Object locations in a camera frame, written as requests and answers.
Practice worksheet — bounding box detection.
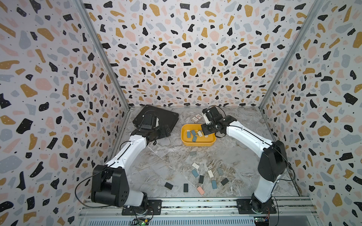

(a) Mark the teal eraser low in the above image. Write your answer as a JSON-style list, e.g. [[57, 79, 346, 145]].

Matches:
[[191, 169, 199, 178]]

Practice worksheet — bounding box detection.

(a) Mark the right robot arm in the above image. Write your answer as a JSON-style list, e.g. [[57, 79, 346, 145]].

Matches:
[[201, 106, 288, 208]]

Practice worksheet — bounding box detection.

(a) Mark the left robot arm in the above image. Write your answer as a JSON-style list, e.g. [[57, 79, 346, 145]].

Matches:
[[90, 110, 179, 211]]

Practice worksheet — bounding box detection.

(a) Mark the playing card box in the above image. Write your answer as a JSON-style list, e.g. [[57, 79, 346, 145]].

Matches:
[[191, 114, 203, 123]]

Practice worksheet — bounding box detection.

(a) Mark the yellow storage box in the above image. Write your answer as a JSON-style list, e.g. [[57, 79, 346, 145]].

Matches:
[[181, 124, 216, 147]]

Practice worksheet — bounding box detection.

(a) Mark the black eraser right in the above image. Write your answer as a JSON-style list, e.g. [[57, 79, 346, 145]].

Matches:
[[221, 178, 229, 186]]

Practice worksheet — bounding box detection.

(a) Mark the black eraser far left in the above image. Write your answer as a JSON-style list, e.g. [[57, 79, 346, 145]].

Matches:
[[165, 182, 173, 190]]

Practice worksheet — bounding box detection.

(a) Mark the pink eraser bottom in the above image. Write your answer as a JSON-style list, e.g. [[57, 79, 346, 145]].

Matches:
[[197, 186, 205, 195]]

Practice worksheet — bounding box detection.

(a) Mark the black eraser bottom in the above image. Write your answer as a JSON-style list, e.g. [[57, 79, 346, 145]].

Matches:
[[183, 184, 189, 193]]

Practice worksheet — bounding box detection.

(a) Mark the black flat case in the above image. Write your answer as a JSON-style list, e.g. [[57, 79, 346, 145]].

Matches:
[[137, 105, 179, 131]]

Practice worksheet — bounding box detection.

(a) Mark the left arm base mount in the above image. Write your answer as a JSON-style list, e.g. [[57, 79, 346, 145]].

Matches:
[[122, 199, 162, 217]]

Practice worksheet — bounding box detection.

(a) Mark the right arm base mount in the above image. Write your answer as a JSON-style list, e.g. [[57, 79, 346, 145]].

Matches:
[[236, 198, 277, 214]]

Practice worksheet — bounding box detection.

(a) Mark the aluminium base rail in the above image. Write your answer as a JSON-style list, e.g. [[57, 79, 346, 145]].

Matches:
[[77, 196, 322, 226]]

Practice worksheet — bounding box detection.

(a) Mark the left aluminium corner post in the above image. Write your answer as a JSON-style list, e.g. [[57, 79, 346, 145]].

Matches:
[[73, 0, 130, 112]]

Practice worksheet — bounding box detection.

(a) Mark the aluminium corner post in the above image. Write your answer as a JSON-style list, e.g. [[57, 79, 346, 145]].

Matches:
[[73, 0, 130, 112], [258, 0, 323, 111]]

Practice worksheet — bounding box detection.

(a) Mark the right aluminium corner post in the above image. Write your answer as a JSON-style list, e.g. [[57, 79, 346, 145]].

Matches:
[[258, 0, 323, 111]]

